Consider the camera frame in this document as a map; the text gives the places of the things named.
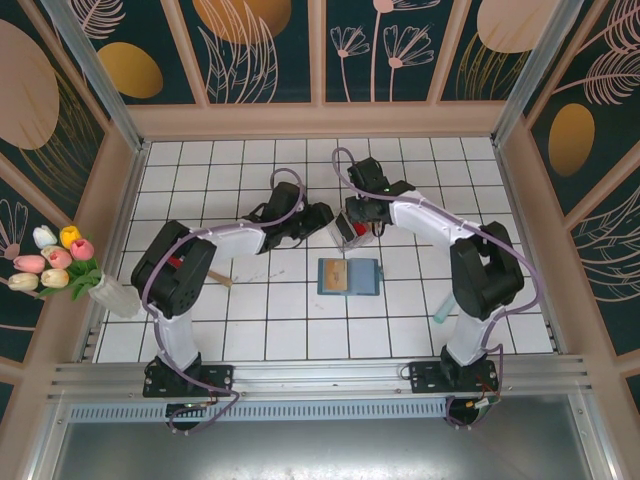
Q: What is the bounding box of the gold numbered credit card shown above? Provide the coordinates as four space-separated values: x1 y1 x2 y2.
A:
324 259 349 292

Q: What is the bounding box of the black credit card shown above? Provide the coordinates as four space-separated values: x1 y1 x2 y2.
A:
334 212 357 241

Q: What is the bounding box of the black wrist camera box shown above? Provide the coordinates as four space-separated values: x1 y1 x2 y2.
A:
267 180 306 219
347 157 391 194

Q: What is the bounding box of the cream pink tulip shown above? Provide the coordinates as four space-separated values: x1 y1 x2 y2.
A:
40 244 74 269

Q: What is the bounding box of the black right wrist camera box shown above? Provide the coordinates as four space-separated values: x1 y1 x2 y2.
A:
347 157 391 194

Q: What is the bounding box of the clear acrylic card box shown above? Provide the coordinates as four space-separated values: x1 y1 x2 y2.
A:
327 209 381 253

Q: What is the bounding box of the aluminium mounting rail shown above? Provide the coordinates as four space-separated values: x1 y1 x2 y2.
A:
47 354 596 401

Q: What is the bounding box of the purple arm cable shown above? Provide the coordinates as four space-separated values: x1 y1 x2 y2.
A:
332 147 546 431
141 168 307 436

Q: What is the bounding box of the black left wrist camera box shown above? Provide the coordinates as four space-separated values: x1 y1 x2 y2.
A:
267 180 306 219

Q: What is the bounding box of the aluminium side rail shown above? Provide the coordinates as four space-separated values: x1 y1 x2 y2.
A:
492 142 569 356
74 139 151 364

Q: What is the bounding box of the teal plastic hand-shaped scratcher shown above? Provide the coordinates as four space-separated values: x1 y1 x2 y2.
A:
433 294 457 325

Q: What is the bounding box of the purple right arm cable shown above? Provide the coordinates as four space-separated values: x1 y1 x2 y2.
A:
332 147 546 431

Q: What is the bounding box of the white ribbed vase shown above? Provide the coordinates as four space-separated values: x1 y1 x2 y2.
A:
88 273 142 320

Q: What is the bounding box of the slotted grey cable tray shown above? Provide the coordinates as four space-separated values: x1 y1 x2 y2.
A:
67 402 451 424

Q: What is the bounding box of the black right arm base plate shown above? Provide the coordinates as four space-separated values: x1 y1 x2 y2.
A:
408 359 501 396

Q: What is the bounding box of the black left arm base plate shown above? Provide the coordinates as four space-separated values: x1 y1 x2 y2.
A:
142 363 236 399

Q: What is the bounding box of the aluminium frame post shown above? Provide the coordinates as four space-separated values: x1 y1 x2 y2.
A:
489 0 586 149
39 0 151 151

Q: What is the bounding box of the peach yellow tulip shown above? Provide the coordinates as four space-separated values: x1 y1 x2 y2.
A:
39 268 70 289

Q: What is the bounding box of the teal leather card holder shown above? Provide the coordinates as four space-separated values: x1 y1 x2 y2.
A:
317 257 385 297

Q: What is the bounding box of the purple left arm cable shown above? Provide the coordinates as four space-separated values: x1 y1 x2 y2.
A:
141 168 307 436

